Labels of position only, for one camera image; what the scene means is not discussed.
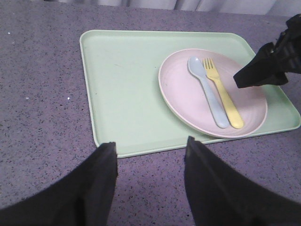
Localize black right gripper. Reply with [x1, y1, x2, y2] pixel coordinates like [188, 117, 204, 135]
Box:
[233, 14, 301, 88]

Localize grey curtain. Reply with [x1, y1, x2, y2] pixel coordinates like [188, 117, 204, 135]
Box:
[60, 0, 301, 16]

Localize pink round plate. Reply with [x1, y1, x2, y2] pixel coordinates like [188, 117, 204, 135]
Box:
[158, 48, 268, 138]

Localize yellow plastic fork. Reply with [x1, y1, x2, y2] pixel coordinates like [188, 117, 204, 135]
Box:
[203, 58, 244, 129]

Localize green rectangular tray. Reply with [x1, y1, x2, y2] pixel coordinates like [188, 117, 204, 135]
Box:
[79, 30, 301, 158]

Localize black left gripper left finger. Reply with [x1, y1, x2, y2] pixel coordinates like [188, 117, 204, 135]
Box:
[0, 142, 118, 226]

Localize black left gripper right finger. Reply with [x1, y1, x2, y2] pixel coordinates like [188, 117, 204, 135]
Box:
[184, 137, 301, 226]

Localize light blue plastic spoon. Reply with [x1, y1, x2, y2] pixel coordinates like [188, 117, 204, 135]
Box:
[188, 56, 230, 129]

